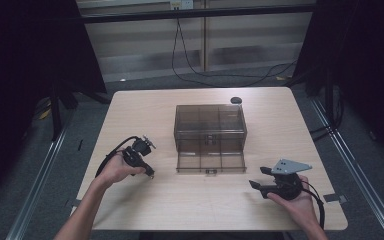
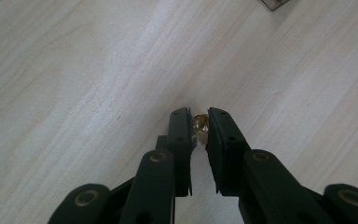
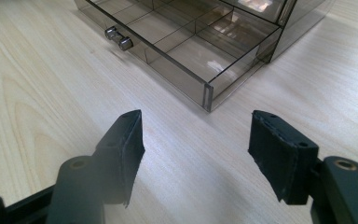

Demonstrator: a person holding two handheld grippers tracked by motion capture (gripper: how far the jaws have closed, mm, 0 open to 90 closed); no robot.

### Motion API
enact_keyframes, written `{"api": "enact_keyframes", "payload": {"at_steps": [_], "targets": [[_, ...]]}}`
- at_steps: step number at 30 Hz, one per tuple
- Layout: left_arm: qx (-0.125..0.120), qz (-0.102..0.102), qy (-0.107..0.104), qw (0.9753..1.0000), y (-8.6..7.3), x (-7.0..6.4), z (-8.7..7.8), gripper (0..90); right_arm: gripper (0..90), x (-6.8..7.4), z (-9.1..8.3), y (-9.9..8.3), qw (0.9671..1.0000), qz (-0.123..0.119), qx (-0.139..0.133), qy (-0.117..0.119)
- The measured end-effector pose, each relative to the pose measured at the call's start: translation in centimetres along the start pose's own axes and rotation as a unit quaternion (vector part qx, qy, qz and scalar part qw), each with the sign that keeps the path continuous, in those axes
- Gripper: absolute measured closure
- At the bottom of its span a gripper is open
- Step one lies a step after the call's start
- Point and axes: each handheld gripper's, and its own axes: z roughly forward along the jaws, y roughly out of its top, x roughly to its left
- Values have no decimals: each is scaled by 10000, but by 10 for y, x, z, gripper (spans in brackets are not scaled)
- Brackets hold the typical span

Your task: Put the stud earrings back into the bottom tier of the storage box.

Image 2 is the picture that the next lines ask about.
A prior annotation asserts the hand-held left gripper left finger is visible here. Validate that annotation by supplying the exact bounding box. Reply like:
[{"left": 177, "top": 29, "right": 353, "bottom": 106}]
[{"left": 156, "top": 106, "right": 198, "bottom": 198}]

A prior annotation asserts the small gold ring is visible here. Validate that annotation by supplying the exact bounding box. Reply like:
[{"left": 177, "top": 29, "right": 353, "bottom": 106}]
[{"left": 192, "top": 113, "right": 210, "bottom": 147}]

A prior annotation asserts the smoky transparent drawer box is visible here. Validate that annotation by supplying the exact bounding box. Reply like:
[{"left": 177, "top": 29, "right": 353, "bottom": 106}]
[{"left": 260, "top": 0, "right": 291, "bottom": 12}]

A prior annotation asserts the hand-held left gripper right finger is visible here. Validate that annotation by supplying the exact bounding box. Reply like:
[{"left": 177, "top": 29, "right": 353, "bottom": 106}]
[{"left": 204, "top": 106, "right": 251, "bottom": 197}]

